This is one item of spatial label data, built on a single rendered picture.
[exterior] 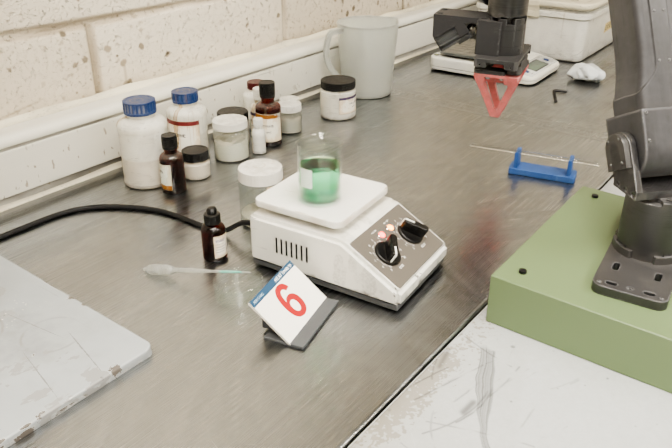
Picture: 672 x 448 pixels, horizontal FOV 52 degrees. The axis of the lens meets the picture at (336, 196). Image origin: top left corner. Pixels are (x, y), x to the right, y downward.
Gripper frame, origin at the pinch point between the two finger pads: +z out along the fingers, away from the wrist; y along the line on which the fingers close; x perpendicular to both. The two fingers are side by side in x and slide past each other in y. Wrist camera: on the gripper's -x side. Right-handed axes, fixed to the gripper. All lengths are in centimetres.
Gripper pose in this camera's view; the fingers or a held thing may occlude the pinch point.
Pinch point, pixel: (497, 108)
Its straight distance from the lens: 111.2
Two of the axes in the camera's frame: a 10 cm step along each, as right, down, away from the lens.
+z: 0.1, 8.8, 4.7
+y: -4.2, 4.3, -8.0
